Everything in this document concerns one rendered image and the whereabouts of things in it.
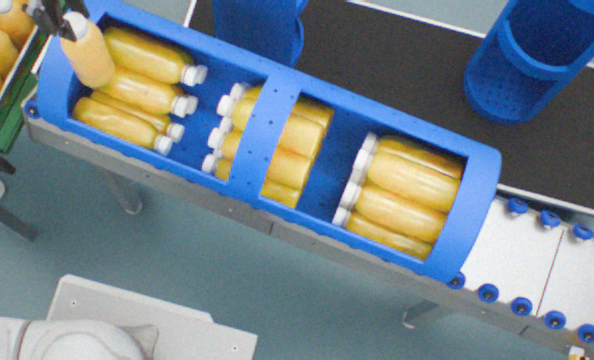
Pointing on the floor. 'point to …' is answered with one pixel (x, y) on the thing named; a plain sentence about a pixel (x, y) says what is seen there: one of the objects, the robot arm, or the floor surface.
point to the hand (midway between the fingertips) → (70, 16)
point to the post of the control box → (12, 222)
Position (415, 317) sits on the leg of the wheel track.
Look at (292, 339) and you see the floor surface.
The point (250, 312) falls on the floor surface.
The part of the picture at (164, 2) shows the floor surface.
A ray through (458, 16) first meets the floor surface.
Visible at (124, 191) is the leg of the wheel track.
